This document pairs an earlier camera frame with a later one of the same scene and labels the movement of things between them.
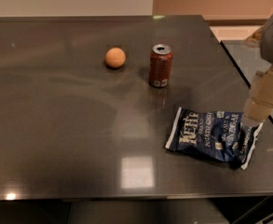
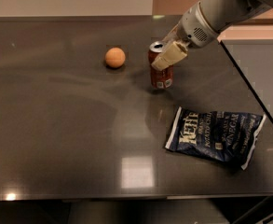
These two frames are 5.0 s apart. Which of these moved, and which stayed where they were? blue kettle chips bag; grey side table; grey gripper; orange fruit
Moved: grey gripper
Stayed: orange fruit; blue kettle chips bag; grey side table
